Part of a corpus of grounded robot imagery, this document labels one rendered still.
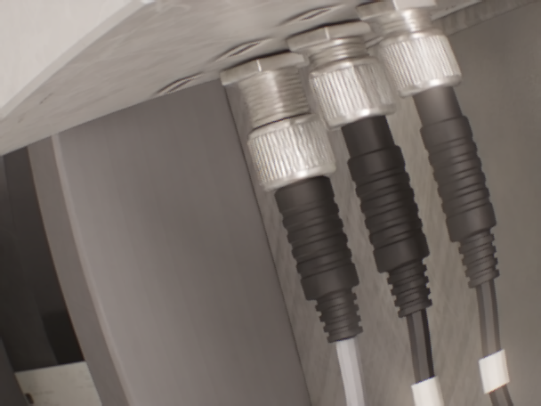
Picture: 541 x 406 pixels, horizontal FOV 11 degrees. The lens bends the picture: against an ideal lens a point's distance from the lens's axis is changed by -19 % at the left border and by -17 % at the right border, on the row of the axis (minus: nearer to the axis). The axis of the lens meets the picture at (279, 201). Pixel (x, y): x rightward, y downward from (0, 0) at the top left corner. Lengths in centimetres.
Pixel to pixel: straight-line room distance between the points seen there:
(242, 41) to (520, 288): 9
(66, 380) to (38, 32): 108
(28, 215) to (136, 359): 96
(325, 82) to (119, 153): 14
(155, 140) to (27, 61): 22
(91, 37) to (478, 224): 11
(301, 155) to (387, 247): 4
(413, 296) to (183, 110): 15
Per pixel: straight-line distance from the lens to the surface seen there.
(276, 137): 66
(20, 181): 172
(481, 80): 66
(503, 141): 66
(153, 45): 58
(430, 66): 60
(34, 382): 162
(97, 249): 76
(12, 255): 164
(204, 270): 77
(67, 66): 54
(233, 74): 67
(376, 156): 63
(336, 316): 67
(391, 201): 63
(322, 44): 63
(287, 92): 67
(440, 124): 60
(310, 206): 67
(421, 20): 60
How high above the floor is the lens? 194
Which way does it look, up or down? 40 degrees down
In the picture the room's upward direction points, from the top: 6 degrees clockwise
